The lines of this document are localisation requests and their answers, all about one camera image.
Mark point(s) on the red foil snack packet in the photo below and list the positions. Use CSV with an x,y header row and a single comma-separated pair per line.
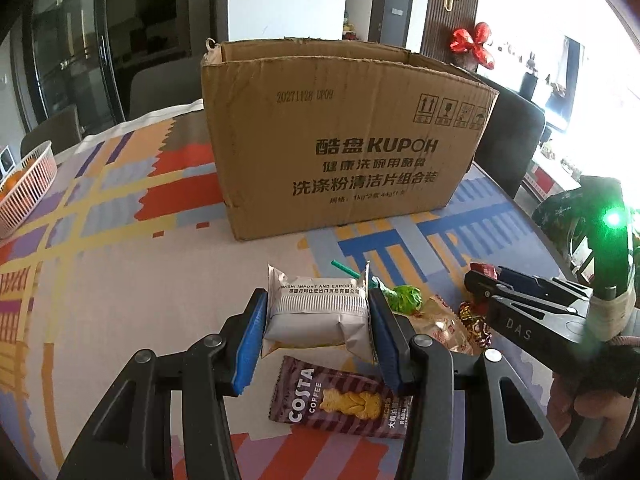
x,y
484,267

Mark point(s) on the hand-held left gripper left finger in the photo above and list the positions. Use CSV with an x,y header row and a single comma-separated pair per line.
x,y
250,340

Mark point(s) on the dark green bag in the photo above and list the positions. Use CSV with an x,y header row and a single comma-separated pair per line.
x,y
560,220

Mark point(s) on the white plastic basket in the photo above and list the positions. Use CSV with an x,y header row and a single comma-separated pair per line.
x,y
30,195

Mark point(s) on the red foil balloons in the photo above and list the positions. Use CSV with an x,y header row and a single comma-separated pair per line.
x,y
472,42

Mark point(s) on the dark red patterned candy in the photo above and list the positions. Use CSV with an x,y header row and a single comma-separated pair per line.
x,y
475,322

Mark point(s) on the brown cardboard box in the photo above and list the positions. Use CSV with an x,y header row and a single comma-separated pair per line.
x,y
350,150

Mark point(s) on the silver white snack packet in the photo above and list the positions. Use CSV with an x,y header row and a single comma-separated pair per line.
x,y
315,315

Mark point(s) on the person's right hand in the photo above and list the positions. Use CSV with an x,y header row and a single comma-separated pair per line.
x,y
575,402

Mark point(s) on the oranges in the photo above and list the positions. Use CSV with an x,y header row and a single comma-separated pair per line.
x,y
15,180

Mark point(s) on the green lollipop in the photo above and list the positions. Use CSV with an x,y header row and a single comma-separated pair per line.
x,y
402,297

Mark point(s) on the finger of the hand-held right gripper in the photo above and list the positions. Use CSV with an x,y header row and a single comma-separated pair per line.
x,y
545,290
480,287

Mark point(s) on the brown coffee snack packet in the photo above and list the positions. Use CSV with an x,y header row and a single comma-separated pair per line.
x,y
340,400

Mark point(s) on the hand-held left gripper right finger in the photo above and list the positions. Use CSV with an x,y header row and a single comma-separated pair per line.
x,y
387,345

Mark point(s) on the golden snack packet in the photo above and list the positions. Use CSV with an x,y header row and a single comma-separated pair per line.
x,y
440,327

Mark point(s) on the dark grey dining chair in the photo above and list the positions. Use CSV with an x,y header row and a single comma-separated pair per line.
x,y
515,125

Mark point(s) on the black glass sliding door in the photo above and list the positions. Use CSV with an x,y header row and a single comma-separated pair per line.
x,y
75,35

